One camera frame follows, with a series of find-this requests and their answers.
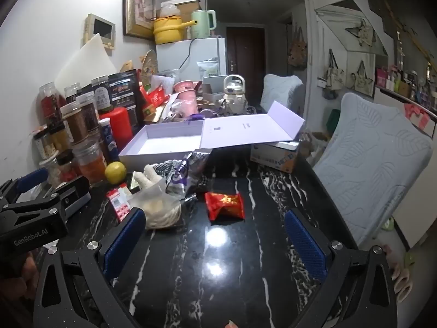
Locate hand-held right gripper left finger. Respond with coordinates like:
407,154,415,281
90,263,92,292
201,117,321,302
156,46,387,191
32,208,147,328

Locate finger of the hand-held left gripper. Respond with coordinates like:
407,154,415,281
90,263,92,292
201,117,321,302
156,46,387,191
2,176,91,220
0,168,49,209

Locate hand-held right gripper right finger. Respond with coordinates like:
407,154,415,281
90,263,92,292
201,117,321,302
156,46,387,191
284,209,398,328

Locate red white packet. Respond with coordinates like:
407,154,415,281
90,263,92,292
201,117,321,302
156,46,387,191
107,183,132,222

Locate clear bag of white coils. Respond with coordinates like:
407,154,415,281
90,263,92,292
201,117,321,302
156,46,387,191
131,178,183,229

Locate checkered plush toy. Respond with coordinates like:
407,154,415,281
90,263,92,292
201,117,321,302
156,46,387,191
132,159,219,197

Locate purple grey snack packet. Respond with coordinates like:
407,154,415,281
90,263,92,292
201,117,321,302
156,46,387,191
166,153,213,196

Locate red snack packet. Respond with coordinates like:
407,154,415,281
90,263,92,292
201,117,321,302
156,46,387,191
205,192,246,221

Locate lavender gift box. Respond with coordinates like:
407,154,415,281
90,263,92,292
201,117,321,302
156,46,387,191
119,101,305,171

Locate person's left hand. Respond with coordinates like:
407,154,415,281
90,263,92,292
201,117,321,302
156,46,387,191
0,250,38,301

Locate yellow lemon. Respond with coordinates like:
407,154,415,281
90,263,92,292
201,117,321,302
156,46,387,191
105,162,128,185

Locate blue tablet tube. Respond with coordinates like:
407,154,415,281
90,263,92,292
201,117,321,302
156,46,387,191
99,118,120,163

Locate cluster of clear food jars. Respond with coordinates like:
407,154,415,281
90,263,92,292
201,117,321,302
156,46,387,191
33,82,107,187

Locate red cylindrical container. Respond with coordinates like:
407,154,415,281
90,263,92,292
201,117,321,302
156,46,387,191
99,107,134,151

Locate blue white cardboard box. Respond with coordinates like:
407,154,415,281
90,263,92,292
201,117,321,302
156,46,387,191
250,141,300,173

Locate white foam box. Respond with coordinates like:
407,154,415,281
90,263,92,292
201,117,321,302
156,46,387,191
266,141,300,151

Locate pale slippers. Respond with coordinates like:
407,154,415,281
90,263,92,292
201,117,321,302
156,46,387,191
392,266,414,298

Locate black snack bag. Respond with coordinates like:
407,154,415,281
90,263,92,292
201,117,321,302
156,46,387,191
108,69,144,127

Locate red foil packet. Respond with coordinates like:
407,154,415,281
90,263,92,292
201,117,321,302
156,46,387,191
140,85,170,109

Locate white cutting board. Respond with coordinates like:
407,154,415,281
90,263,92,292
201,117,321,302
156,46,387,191
55,33,117,93

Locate pink cup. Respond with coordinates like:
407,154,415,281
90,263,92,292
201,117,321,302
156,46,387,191
174,80,199,117

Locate round woven fan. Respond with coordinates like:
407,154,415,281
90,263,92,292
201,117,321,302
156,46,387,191
140,49,159,80

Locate cream astronaut-shaped bottle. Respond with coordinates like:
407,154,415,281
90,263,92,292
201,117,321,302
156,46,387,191
218,74,248,114

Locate cream tote bag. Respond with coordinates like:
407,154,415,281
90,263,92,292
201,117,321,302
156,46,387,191
350,61,375,97
345,20,377,47
324,49,346,91

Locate grey open box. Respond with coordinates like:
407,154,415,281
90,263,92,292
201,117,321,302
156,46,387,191
202,75,236,95

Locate green white pouch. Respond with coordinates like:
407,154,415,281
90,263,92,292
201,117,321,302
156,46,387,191
196,60,219,78

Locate yellow pot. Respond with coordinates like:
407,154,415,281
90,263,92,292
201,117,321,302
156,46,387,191
152,15,197,45

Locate row of small bottles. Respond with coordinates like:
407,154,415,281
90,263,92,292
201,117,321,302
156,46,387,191
376,65,437,110

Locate white refrigerator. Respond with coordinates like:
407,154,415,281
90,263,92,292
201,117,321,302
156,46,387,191
156,37,226,86

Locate dark brown door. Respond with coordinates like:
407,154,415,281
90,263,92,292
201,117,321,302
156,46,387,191
226,27,266,103

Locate brown hanging bag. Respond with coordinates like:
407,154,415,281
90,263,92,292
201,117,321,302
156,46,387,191
288,24,308,68

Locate framed picture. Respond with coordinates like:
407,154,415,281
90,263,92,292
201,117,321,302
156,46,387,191
123,0,156,40

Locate white plastic bag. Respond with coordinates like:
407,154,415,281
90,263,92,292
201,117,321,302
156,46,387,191
160,2,182,18

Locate pale green mug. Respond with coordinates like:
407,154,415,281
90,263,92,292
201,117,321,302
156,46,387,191
190,10,217,39

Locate brown cardboard box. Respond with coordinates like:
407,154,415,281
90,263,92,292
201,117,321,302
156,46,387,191
178,0,202,39

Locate wall intercom panel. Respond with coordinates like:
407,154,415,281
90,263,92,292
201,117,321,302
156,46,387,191
85,14,116,51

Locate black power cable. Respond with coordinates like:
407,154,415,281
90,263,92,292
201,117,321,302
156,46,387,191
178,37,196,76

